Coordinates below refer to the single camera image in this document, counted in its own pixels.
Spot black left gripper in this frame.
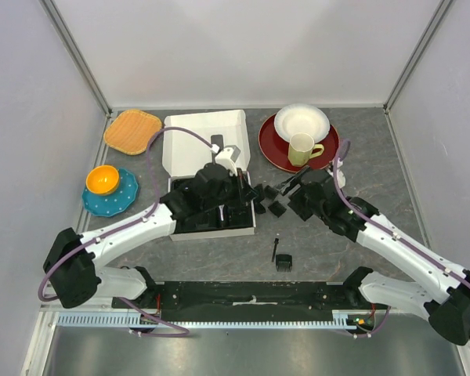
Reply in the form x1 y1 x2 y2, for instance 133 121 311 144
203 168 258 212

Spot black clipper guard comb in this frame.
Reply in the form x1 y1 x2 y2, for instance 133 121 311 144
264 186 279 201

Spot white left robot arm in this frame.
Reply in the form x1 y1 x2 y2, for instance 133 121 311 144
42 163 258 309

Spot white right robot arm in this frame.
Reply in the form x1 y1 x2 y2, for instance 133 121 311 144
275 167 470 345

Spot black plastic insert tray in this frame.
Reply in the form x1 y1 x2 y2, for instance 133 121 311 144
169 170 254 234

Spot light green mug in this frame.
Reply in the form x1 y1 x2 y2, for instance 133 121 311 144
287 133 325 167

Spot white cardboard box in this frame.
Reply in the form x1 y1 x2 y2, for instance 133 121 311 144
162 110 255 241

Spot red round plate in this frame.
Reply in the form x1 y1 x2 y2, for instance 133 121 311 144
258 114 339 173

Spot black cleaning brush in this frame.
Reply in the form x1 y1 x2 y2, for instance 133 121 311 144
271 237 280 262

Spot white ceramic bowl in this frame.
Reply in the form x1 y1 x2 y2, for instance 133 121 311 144
274 103 331 143

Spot woven orange tray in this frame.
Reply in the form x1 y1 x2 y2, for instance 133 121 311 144
103 109 162 156

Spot teal dotted plate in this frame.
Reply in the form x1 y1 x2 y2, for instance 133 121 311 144
81 168 139 218

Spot orange small bowl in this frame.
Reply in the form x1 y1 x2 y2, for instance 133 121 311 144
85 164 120 196

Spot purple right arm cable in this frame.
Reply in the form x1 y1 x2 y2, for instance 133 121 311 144
332 139 470 340

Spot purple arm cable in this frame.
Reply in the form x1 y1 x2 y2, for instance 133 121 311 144
37 127 220 338
332 139 470 340

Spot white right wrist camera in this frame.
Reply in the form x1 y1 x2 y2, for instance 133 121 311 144
327 166 346 189

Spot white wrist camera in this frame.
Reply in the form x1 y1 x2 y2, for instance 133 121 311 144
327 166 346 189
215 146 240 176

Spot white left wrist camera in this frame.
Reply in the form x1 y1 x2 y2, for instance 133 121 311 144
215 146 240 176

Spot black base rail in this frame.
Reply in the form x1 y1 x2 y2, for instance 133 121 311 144
133 281 372 324

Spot light blue cable duct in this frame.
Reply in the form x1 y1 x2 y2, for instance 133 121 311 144
56 311 373 328

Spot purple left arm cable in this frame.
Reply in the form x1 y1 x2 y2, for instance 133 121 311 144
37 127 220 338

